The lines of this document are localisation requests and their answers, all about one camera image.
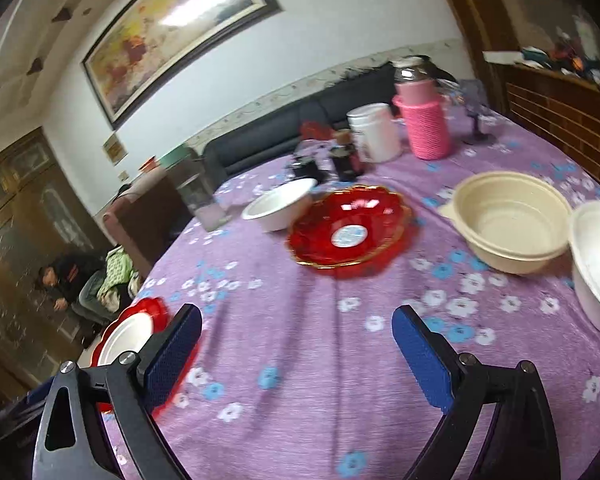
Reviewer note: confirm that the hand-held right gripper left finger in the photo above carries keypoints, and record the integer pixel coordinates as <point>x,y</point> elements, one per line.
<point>172,360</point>

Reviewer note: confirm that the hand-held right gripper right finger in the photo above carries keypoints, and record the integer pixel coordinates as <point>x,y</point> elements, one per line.
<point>422,360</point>

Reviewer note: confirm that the red scalloped plate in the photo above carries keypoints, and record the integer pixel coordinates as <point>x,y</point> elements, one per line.
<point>147,307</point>

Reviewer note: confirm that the red plate with gold rim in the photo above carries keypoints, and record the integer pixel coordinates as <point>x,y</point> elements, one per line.
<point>350,232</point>

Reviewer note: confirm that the green cloth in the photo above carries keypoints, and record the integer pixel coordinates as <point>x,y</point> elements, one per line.
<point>115,272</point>

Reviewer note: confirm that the purple floral tablecloth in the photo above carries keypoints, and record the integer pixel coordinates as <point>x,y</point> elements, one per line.
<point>300,360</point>

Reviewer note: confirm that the brown chair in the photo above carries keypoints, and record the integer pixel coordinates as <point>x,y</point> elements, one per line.
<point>145,210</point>

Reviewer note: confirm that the clear glass container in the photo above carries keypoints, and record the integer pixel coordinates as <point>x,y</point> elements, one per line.
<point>200,195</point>

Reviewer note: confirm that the black jar with cork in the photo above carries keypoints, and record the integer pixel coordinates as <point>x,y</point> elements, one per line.
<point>347,160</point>

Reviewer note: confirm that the dark wooden cabinet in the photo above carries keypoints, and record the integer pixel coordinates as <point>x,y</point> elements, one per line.
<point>15,210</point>

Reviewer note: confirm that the black cylindrical device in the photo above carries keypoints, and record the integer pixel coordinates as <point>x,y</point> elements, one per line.
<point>307,170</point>

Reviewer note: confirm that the white plastic jar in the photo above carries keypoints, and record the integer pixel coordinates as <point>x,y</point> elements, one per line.
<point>375,132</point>

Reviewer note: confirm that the pink knit-sleeved thermos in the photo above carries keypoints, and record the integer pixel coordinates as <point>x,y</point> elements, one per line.
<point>425,120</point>

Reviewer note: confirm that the red bag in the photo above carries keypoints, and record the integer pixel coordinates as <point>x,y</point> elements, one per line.
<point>315,131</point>

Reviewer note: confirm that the black leather sofa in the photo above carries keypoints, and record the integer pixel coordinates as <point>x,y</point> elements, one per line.
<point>280,130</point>

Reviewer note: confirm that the black phone stand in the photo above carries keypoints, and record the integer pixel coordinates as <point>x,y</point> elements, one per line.
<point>472,100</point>

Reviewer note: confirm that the wooden sideboard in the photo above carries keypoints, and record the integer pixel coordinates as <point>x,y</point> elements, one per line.
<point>560,115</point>

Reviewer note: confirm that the framed painting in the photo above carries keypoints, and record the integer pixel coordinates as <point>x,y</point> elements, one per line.
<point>180,25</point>

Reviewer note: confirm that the clutter on sideboard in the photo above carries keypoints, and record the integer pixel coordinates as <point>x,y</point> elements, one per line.
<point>575,55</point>

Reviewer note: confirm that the small yellow wall frame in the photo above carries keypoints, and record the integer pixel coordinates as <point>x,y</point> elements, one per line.
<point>114,147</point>

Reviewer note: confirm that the wooden door frame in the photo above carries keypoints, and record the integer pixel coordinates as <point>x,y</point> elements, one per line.
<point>470,15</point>

